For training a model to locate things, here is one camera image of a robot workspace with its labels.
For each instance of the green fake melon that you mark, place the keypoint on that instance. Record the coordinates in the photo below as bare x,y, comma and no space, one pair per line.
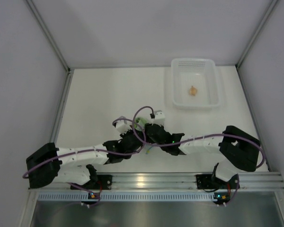
140,122

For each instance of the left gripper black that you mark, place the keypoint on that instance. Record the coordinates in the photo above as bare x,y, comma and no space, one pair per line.
130,131

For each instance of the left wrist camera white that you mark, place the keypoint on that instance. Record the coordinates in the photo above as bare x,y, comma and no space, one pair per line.
122,125

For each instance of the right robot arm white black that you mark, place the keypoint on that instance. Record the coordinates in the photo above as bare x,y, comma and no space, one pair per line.
239,149

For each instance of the white plastic basket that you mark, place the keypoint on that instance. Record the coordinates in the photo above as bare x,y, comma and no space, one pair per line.
200,73

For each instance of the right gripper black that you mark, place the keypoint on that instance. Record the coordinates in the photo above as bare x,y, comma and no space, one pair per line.
148,139

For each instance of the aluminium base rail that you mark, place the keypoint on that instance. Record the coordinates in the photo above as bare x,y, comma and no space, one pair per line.
253,182

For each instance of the white slotted cable duct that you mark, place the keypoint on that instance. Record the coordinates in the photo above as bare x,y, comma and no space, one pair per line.
132,196

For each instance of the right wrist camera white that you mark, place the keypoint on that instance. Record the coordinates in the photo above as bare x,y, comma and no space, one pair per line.
158,117

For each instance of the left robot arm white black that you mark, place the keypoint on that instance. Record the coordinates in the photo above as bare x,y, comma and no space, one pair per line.
50,164

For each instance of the beige fake garlic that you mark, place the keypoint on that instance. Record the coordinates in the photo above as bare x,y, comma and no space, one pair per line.
193,91

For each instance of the left aluminium frame post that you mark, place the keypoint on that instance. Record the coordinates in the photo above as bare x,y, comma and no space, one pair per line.
47,33

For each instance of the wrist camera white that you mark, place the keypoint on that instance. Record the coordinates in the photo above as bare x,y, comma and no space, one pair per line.
122,125
158,117

